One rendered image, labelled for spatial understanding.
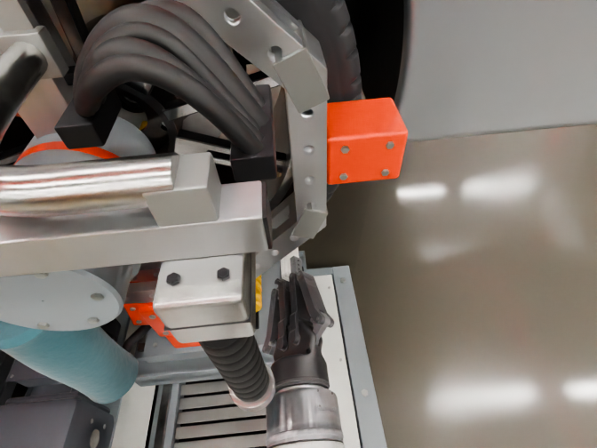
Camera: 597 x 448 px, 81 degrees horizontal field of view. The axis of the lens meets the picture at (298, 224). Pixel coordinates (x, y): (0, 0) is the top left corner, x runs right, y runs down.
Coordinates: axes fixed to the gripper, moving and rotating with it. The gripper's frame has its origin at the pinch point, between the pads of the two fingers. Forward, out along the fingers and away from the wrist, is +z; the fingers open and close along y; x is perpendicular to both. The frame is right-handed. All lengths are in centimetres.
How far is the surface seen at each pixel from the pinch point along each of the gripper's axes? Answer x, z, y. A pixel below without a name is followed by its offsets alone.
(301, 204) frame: 8.8, -1.7, 12.4
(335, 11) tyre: 18.7, 6.8, 29.6
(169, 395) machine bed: -12, -2, -67
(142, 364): -3, 4, -66
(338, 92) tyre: 12.1, 6.6, 23.7
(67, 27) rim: 38.7, 8.8, 9.8
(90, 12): 39.1, 24.1, 4.8
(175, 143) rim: 23.1, 8.8, 3.2
